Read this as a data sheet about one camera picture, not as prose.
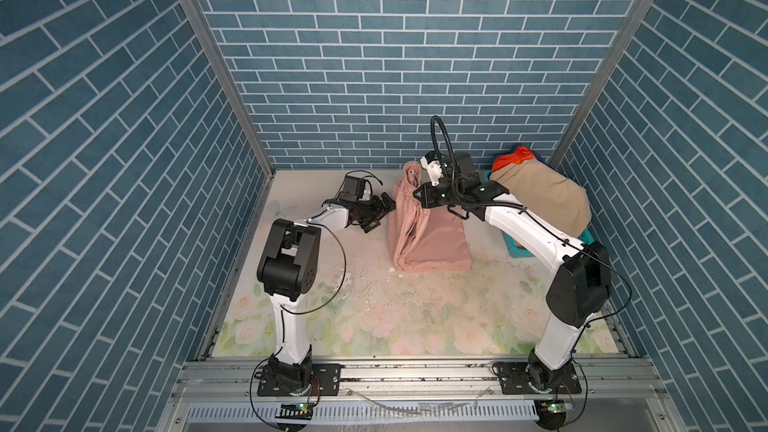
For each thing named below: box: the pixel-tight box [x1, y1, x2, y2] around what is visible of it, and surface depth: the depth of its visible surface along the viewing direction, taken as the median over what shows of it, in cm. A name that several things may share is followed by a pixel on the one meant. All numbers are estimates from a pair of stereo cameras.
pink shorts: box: [388, 161, 472, 273], surface depth 93 cm
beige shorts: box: [489, 159, 592, 238], surface depth 98 cm
